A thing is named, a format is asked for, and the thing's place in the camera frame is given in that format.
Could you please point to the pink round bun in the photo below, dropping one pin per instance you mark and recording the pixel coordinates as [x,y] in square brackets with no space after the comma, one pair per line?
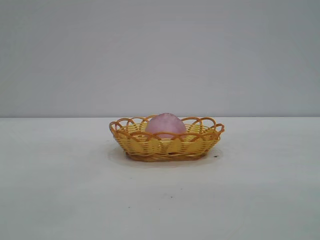
[165,125]

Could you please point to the yellow woven wicker basket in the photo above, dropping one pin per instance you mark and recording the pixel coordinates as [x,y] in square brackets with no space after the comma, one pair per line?
[150,147]

